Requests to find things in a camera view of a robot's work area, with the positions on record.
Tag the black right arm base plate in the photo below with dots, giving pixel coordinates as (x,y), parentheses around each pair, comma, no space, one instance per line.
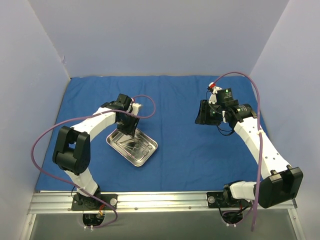
(216,199)

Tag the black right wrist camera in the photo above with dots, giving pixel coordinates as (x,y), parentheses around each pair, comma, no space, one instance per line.
(224,95)

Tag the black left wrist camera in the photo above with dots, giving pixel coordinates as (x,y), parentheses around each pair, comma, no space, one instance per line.
(123,100)

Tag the blue surgical drape cloth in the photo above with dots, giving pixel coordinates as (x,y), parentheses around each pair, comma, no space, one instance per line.
(189,156)

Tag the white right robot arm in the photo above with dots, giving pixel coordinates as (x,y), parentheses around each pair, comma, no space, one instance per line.
(278,181)

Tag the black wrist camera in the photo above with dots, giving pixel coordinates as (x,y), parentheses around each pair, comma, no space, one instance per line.
(224,95)
(123,100)

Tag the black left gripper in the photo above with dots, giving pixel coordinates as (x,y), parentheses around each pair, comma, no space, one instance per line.
(128,125)

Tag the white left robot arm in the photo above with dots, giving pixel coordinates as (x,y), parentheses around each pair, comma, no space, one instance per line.
(72,151)

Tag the stainless steel instrument tray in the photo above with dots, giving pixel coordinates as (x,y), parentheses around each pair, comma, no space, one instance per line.
(138,160)

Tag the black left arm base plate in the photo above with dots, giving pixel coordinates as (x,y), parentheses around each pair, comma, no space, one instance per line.
(86,203)

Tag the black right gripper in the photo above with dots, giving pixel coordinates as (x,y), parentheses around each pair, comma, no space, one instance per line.
(205,113)

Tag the steel surgical scissors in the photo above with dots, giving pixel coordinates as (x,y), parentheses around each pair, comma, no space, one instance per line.
(141,145)

